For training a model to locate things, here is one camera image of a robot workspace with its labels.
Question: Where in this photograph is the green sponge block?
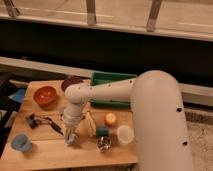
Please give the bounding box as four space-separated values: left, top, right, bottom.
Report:
96 126 109 138

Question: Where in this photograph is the orange bowl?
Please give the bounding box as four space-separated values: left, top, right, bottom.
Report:
33 86 57 107

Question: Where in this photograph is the black handled tool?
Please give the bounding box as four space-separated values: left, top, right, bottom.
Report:
25 114 63 134

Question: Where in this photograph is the purple bowl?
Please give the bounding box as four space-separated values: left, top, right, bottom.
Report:
61 76 83 91

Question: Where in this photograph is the wooden table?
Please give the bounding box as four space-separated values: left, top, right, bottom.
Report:
0 80 138 171

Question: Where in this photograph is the green plastic bin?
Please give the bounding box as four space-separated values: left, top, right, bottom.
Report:
90 72 136 109

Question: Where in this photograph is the blue cup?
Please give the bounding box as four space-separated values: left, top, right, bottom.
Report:
11 133 32 152

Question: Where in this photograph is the white translucent cup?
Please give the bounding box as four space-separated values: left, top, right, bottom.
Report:
117 125 134 145

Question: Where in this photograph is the blue cloth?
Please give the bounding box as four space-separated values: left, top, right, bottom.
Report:
10 89 26 103

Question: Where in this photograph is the orange fruit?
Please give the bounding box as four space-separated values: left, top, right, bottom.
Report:
104 113 117 127

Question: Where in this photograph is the yellow banana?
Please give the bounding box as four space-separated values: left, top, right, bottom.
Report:
86 111 96 137

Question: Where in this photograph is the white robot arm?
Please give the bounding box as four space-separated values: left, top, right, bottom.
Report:
61 70 193 171

